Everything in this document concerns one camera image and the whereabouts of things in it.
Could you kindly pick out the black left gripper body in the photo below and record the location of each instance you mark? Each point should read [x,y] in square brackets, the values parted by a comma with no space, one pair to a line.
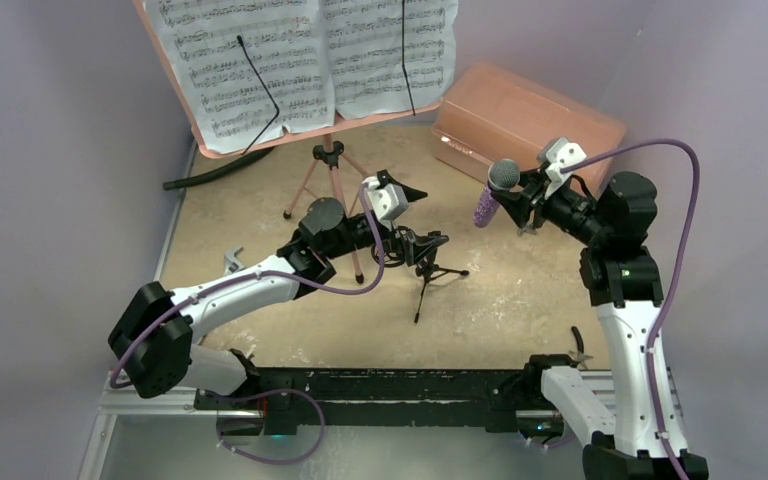
[360,237]

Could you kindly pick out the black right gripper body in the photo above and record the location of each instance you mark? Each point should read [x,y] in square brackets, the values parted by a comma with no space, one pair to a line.
[530,201]

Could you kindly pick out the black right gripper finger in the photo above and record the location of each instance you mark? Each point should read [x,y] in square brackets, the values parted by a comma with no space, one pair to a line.
[532,179]
[519,206]

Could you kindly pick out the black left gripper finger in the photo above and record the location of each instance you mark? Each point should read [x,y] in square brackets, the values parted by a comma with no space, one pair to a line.
[415,248]
[403,193]

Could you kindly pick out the black mini microphone tripod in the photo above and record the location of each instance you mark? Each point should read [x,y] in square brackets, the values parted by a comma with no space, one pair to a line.
[427,270]

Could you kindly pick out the purple glitter microphone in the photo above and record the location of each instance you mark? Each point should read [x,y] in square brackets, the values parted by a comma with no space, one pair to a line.
[502,176]

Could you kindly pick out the pink folding music stand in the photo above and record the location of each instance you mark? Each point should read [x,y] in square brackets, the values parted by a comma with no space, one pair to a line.
[329,151]

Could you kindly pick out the sheet music paper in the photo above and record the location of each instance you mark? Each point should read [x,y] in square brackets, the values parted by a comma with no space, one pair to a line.
[248,72]
[389,56]

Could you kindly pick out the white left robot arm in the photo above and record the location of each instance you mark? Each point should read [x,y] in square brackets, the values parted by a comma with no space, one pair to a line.
[155,339]

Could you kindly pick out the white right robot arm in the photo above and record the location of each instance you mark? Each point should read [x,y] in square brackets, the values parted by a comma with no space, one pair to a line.
[643,437]

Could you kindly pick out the pink translucent storage box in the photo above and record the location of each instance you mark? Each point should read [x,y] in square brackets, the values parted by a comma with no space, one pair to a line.
[490,114]

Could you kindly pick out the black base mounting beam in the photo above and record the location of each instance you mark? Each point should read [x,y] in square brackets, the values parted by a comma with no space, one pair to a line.
[496,400]

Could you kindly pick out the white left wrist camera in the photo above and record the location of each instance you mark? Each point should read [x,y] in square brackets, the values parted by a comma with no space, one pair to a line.
[384,205]

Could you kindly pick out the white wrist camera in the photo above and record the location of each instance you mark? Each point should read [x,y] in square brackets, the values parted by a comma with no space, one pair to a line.
[384,205]
[557,156]

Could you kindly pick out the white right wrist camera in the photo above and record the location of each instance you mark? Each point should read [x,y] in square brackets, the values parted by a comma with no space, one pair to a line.
[557,156]

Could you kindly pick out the black handled pliers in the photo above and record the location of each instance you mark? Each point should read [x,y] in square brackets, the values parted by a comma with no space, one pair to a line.
[579,356]

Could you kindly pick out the orange handled cutter tool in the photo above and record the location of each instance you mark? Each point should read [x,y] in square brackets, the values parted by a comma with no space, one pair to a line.
[231,261]

